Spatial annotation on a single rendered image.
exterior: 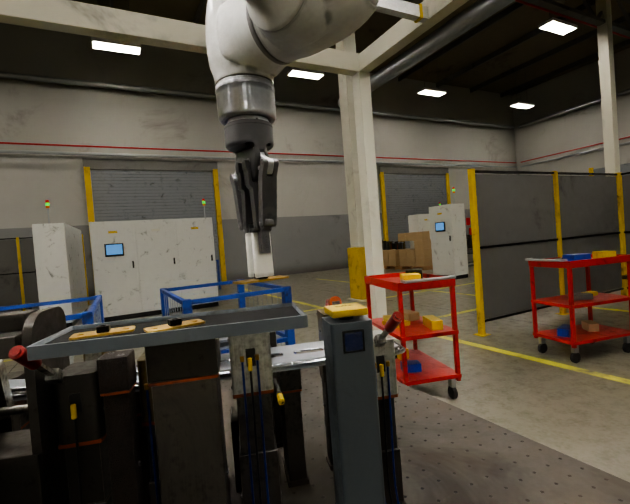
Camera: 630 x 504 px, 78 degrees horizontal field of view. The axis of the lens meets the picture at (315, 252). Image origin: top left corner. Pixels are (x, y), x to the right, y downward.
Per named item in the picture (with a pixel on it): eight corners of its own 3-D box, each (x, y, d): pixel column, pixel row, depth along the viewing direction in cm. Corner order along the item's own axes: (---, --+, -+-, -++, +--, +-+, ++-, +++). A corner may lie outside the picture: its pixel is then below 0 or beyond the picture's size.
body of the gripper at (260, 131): (282, 118, 59) (287, 179, 60) (258, 133, 66) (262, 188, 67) (236, 112, 55) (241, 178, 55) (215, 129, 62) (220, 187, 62)
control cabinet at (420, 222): (422, 268, 1438) (417, 201, 1432) (411, 268, 1485) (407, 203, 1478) (451, 264, 1520) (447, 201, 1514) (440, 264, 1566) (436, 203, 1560)
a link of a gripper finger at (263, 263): (268, 231, 61) (270, 230, 61) (272, 275, 62) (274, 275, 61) (250, 232, 60) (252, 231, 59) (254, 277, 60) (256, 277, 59)
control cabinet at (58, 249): (63, 314, 942) (53, 212, 936) (88, 311, 964) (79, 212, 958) (39, 332, 723) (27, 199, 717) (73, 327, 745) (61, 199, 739)
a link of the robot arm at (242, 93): (258, 101, 67) (261, 136, 67) (206, 93, 62) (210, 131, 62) (284, 80, 59) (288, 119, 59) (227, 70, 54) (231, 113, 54)
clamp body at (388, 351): (391, 485, 90) (380, 329, 89) (414, 520, 79) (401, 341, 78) (361, 492, 89) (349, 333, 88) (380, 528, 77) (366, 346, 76)
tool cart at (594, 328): (591, 341, 411) (586, 249, 409) (638, 353, 367) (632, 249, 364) (528, 353, 390) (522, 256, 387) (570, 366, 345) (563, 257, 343)
